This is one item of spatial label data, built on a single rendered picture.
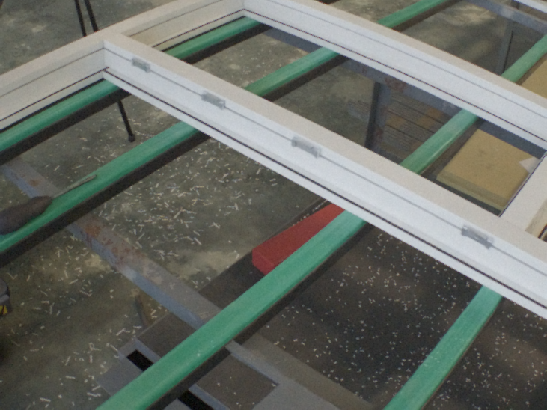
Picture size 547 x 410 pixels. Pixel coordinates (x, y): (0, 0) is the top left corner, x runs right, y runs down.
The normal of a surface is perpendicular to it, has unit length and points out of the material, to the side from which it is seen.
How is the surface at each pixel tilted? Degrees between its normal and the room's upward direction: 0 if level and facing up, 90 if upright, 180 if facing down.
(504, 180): 0
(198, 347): 0
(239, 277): 0
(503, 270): 90
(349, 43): 90
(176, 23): 90
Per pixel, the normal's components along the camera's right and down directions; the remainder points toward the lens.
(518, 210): 0.08, -0.79
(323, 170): -0.62, 0.44
